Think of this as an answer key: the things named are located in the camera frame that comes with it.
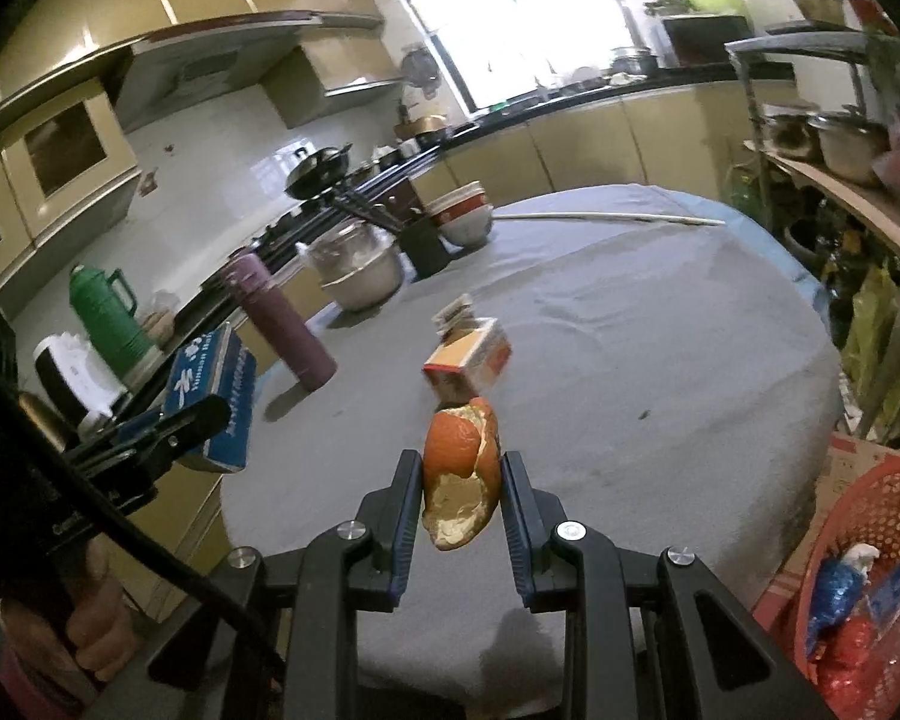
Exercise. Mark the range hood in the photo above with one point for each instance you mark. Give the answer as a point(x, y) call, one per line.
point(195, 67)

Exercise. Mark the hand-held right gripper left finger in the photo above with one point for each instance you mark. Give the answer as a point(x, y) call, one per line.
point(409, 532)

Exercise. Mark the kitchen window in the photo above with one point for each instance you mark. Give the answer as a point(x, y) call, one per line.
point(517, 22)

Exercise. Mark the golden metal pot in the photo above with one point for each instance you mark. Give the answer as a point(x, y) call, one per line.
point(421, 127)

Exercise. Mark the person's left hand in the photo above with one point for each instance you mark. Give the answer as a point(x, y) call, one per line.
point(101, 615)

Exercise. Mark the bundle of dark chopsticks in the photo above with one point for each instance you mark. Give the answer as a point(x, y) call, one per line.
point(367, 211)

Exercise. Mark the small lidded steel pot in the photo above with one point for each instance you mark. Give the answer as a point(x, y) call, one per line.
point(787, 133)

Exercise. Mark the long thin white stick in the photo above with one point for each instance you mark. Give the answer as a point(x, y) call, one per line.
point(607, 216)

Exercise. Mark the pink plastic bag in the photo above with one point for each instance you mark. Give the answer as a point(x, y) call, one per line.
point(894, 165)

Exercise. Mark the round metal strainer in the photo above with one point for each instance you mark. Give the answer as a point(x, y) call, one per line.
point(421, 69)

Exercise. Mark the metal shelf rack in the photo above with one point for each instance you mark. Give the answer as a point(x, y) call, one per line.
point(847, 187)

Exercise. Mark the purple thermos bottle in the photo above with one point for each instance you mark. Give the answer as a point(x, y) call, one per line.
point(285, 322)

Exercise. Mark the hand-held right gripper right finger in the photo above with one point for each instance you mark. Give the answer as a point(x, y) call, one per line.
point(511, 532)

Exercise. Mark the orange peel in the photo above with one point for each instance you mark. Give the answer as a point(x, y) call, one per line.
point(457, 457)

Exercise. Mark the red plastic wrapper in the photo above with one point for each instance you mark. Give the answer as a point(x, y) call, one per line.
point(855, 660)

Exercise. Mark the large steel mixing bowl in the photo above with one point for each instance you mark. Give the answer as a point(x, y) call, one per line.
point(364, 277)

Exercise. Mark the green plastic basin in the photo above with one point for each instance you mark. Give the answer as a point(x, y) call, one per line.
point(712, 4)

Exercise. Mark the black wok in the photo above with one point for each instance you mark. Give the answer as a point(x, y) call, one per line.
point(316, 171)

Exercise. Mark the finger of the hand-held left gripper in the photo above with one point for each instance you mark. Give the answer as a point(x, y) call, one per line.
point(187, 424)
point(139, 431)

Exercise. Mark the green thermos jug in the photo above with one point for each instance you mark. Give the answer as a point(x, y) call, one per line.
point(109, 322)

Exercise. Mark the black kitchen countertop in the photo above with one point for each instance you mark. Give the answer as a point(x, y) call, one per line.
point(570, 101)

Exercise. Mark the blue toothpaste box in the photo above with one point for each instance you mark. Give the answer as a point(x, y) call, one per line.
point(217, 375)

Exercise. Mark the yellow plastic bag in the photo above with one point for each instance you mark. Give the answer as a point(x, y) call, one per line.
point(874, 345)

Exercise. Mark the yellow wall cabinets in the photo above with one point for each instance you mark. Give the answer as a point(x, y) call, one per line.
point(67, 142)

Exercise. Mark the white rice cooker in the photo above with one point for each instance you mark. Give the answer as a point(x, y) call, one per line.
point(75, 379)

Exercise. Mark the large lidded steel pot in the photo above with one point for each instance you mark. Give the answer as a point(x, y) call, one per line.
point(847, 146)

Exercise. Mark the black cup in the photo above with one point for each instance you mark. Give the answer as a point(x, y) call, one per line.
point(424, 247)

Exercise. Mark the green leafy vegetables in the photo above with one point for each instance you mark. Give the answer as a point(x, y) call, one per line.
point(664, 7)

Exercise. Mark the blue plastic packet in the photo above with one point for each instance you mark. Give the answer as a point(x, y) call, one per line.
point(832, 600)

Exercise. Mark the orange white cigarette box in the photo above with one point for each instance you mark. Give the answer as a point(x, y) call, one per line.
point(469, 360)

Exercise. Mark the dark brown box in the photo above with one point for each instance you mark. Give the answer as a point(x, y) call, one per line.
point(705, 41)

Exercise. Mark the white tissue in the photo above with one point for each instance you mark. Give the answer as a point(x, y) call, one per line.
point(864, 559)

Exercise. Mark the steel pot on countertop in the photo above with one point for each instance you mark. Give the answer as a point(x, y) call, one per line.
point(634, 61)

